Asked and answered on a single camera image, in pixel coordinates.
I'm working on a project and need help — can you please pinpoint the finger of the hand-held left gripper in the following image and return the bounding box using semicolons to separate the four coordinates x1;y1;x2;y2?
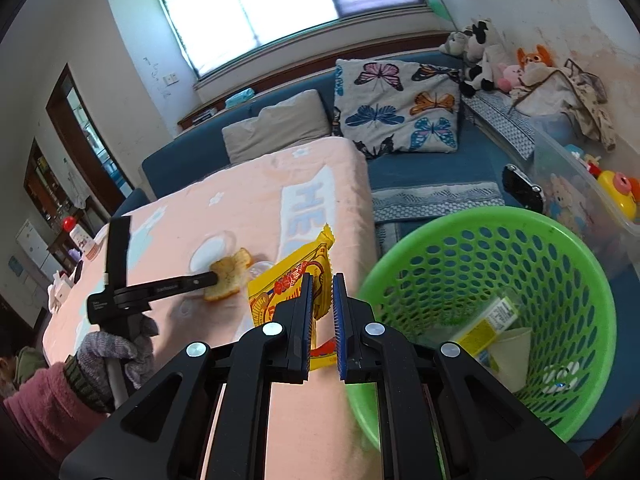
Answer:
149;270;220;306

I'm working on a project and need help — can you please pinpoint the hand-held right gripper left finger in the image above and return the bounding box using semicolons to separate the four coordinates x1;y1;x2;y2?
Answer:
59;272;315;480

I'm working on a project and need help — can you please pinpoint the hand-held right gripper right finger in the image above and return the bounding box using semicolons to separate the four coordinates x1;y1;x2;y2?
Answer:
332;272;586;480

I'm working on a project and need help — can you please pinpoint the yellow snack packet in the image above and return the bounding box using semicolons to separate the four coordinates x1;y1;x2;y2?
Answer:
247;223;337;372

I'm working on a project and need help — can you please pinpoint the bread slice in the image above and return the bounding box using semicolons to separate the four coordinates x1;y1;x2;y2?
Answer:
202;247;253;303

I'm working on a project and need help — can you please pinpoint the green plastic basket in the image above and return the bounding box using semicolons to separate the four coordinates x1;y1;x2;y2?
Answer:
345;208;617;453

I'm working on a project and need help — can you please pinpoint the person's left forearm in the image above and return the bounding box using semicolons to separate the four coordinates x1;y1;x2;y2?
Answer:
2;355;115;461

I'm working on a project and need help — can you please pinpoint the person's left hand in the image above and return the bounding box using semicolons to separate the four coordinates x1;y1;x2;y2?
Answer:
75;316;160;402

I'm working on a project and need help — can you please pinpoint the clear plastic dome lid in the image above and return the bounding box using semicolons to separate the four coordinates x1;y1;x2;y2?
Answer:
189;231;237;275

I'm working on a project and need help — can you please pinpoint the small white box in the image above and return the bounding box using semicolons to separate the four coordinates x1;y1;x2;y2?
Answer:
47;270;81;311

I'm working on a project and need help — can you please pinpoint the small clear plastic piece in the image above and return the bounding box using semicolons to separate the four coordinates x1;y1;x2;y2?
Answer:
247;260;277;282

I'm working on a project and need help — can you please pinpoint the white bottle with red cap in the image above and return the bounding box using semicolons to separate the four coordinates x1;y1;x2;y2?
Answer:
62;216;103;261

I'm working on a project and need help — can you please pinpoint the white cabinet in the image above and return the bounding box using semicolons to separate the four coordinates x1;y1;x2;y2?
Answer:
15;220;51;281

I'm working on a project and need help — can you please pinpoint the wooden shelf cabinet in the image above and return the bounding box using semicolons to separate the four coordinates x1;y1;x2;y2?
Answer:
22;137;108;256

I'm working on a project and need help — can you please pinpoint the blue patterned cushion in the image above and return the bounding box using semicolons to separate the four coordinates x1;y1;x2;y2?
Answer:
371;182;506;223

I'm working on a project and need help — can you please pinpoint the wooden framed interior window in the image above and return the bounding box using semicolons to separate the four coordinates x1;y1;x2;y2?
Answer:
46;63;136;201

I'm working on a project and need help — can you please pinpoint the beige pillow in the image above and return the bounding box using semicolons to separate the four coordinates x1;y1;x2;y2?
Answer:
221;89;333;165

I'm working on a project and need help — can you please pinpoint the blue sofa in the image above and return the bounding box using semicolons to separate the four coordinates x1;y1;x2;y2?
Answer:
122;49;633;443

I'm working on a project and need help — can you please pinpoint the butterfly print pillow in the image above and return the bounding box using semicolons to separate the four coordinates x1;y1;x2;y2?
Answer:
332;58;461;158

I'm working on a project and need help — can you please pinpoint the black toy car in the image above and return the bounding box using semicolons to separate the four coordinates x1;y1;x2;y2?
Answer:
501;163;546;213

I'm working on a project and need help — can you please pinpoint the blue patterned cloth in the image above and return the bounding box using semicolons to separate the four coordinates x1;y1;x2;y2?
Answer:
462;92;538;160

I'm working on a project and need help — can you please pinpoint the clear plastic storage box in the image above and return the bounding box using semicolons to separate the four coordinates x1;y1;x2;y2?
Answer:
530;112;640;281

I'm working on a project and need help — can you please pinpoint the pink plush toy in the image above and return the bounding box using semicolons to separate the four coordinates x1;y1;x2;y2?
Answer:
497;63;523;92

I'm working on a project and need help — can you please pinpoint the yellow plastic toy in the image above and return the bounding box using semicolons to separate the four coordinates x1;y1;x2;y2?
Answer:
597;170;640;218

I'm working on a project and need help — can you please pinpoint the grey plush toy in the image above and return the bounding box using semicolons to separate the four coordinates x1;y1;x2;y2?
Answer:
439;30;471;57

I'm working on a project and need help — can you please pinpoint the black and white cow plush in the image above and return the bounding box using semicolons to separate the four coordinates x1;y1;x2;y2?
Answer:
460;17;508;98

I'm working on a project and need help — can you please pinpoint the beige clothes pile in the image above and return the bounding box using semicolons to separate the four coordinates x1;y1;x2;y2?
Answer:
510;57;618;151

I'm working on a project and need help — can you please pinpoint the orange fox plush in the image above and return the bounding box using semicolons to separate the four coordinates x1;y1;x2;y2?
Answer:
516;44;553;72

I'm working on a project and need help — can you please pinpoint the wooden sofa back rail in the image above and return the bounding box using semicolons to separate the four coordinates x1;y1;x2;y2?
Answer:
177;32;453;131

